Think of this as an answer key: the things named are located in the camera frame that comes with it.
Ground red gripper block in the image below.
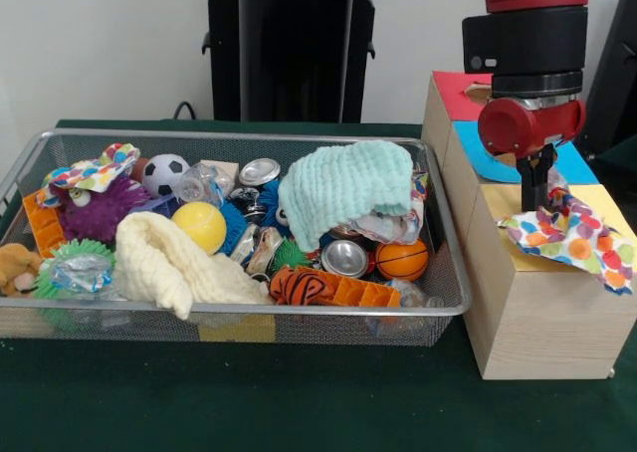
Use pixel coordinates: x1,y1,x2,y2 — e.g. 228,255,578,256
477,98,587,213

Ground multicolour dotted cloth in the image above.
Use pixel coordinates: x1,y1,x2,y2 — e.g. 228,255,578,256
495,186,637,297
35,142,141,209

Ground wooden box with three holes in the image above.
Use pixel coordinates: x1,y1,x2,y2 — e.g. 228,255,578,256
421,70,637,381

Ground shallow clear mesh bin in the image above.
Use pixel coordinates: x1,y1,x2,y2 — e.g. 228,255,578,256
0,127,473,347

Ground dark green side table cloth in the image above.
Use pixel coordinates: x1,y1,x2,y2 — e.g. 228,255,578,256
592,140,637,184

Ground orange basketball toy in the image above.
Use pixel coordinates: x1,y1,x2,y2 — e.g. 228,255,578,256
374,237,430,283

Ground mint green knitted cloth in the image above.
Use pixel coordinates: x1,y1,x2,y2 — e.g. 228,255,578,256
277,140,415,253

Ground orange plastic grid tray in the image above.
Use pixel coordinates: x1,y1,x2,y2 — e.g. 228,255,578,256
332,274,403,309

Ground orange tiger plush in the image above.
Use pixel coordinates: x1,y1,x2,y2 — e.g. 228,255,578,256
269,266,342,307

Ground yellow ball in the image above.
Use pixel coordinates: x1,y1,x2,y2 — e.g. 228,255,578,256
171,202,229,255

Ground black and white soccer ball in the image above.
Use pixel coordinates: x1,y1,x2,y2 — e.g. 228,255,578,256
142,152,192,198

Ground cream knitted cloth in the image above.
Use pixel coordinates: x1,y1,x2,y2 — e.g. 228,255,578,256
113,211,275,322

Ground purple spiky toy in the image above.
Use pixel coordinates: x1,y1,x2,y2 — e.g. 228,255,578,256
59,175,150,244

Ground green spiky ball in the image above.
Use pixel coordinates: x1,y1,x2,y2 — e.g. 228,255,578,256
33,237,118,302

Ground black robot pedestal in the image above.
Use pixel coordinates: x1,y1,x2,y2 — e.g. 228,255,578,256
191,0,402,123

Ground black cable loop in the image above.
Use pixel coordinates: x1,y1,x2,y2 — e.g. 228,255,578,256
172,101,201,121

